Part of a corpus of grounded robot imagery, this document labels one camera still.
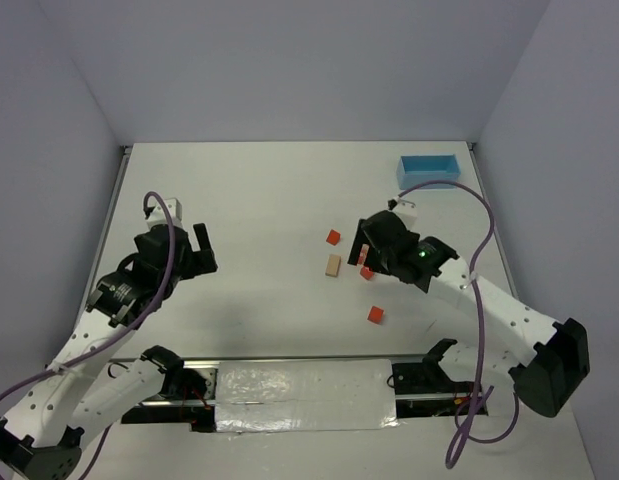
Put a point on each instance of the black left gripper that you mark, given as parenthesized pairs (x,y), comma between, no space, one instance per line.
(196,257)

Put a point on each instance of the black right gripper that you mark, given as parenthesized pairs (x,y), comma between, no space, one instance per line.
(368,245)

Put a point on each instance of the red R cube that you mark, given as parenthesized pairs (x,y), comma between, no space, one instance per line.
(367,273)

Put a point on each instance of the plain red cube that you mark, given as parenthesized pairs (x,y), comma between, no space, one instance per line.
(376,315)

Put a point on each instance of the blue plastic bin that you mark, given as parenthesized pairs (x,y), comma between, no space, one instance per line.
(416,169)

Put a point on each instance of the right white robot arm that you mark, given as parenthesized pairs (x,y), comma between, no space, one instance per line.
(551,358)

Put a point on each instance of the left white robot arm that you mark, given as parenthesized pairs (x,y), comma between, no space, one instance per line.
(44,435)

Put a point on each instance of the red wedge block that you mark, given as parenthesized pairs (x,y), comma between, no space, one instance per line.
(333,237)

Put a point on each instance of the natural wood rectangular block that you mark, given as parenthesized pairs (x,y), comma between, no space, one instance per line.
(333,265)

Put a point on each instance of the silver tape sheet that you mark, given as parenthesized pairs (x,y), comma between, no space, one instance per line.
(274,397)

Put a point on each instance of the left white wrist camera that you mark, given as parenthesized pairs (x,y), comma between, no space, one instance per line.
(156,214)

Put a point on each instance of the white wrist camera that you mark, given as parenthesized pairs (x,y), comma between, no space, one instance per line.
(406,211)
(156,214)

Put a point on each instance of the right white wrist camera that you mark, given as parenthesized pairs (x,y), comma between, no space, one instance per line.
(406,211)

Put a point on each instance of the left aluminium table rail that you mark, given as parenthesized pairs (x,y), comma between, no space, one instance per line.
(106,203)

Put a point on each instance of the aluminium table rail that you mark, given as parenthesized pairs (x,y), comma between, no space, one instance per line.
(106,203)
(510,281)

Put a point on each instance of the right aluminium table rail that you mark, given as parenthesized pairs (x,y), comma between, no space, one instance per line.
(510,281)

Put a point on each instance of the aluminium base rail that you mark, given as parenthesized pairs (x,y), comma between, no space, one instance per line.
(421,388)

